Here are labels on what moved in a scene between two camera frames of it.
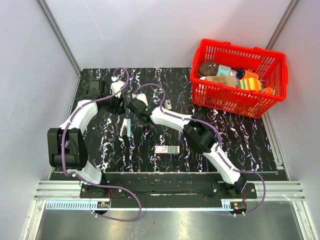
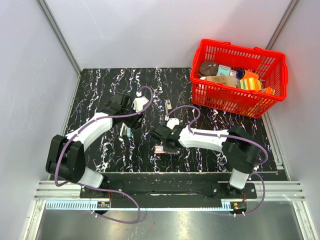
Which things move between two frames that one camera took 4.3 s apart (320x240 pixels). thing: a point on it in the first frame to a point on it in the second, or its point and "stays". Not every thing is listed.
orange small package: [268, 90] stays
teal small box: [223, 70] stays
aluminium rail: [52, 191] stays
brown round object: [208, 68] stays
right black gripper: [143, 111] to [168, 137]
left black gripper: [119, 108] to [137, 122]
